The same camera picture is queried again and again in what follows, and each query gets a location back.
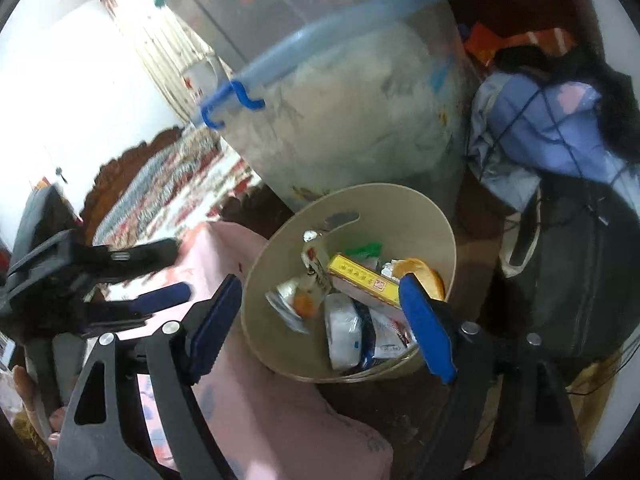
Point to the dark hanging wall ornament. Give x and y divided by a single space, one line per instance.
61 176

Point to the carved wooden headboard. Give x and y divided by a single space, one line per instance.
110 185

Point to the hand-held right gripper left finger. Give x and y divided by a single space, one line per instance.
212 332

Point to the beige leaf print curtain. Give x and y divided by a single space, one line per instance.
160 60

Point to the beige waste bin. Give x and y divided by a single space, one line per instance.
390 215

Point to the clear plastic bottle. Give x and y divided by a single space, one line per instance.
315 265

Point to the light blue clothing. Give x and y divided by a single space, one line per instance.
530 125

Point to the clear storage box blue lid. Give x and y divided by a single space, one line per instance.
280 5

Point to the person's left hand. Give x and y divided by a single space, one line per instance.
35 400

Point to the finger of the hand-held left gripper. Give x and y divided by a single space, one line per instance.
160 300
130 257

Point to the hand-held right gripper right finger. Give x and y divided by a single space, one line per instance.
425 320

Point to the yellow cardboard box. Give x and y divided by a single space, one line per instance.
360 277

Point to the floral bedsheet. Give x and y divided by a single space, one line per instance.
230 180

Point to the orange striped cloth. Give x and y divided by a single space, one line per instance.
520 40

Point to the white enamel mug red star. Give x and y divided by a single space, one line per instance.
205 77

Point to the pink printed tablecloth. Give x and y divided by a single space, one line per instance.
280 410

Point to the black bag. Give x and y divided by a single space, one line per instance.
575 270

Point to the folded floral quilt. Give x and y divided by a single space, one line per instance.
160 185

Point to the clear plastic package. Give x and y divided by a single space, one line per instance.
344 332

